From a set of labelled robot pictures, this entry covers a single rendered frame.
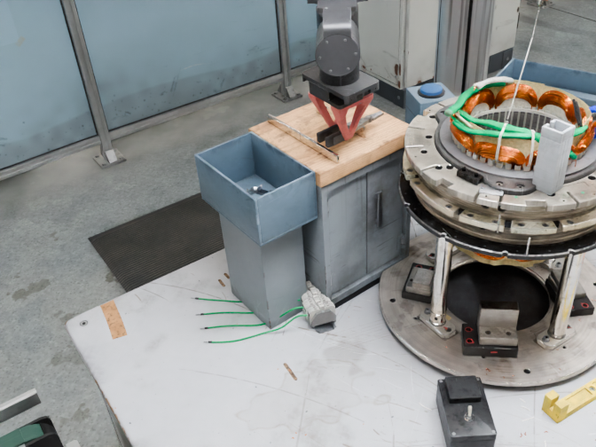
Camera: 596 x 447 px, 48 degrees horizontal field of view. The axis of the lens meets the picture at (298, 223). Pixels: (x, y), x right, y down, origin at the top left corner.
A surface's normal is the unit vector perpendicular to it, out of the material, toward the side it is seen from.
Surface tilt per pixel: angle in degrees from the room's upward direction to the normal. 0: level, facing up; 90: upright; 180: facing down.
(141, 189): 0
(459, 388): 0
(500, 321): 90
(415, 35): 90
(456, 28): 90
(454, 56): 90
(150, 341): 0
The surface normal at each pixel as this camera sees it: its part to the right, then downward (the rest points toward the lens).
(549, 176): -0.77, 0.42
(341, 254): 0.61, 0.45
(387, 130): -0.06, -0.80
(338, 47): -0.04, 0.65
